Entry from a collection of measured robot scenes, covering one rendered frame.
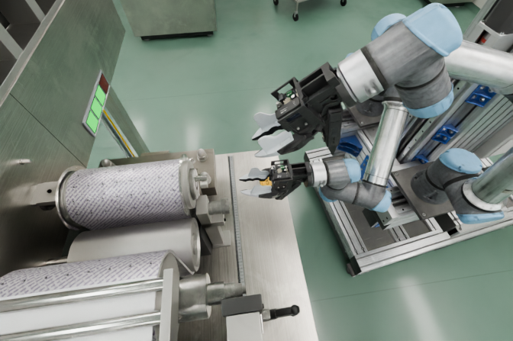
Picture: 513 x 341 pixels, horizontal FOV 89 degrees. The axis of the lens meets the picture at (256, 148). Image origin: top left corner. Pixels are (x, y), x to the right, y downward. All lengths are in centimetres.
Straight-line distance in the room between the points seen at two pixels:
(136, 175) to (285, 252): 55
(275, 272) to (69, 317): 62
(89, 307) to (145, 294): 7
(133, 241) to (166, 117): 201
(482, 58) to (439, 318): 165
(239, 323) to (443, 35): 44
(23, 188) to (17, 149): 8
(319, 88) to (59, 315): 47
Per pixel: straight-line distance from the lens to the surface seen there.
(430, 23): 44
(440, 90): 51
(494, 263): 240
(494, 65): 75
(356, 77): 43
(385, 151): 91
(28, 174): 75
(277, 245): 94
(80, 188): 67
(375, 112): 145
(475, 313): 222
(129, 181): 62
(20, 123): 75
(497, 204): 108
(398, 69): 43
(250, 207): 98
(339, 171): 81
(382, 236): 184
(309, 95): 45
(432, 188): 123
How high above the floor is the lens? 181
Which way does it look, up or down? 55 degrees down
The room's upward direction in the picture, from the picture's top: straight up
